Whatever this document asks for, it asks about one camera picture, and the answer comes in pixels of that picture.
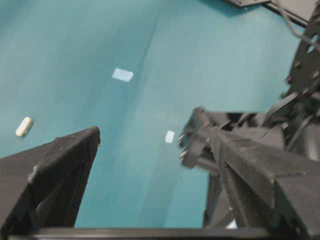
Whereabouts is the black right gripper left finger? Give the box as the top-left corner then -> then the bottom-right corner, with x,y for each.
0,126 -> 101,235

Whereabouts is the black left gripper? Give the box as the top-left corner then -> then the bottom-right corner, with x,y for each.
178,107 -> 285,175

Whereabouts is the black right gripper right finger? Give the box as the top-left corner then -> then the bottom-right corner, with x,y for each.
209,128 -> 320,237

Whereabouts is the short wooden rod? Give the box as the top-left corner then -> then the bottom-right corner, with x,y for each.
15,116 -> 33,137

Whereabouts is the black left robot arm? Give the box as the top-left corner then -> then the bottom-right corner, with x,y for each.
178,41 -> 320,175

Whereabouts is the small blue tape patch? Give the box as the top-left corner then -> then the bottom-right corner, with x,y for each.
165,130 -> 175,144

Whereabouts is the large blue tape patch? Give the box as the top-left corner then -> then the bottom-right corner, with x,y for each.
112,68 -> 134,83

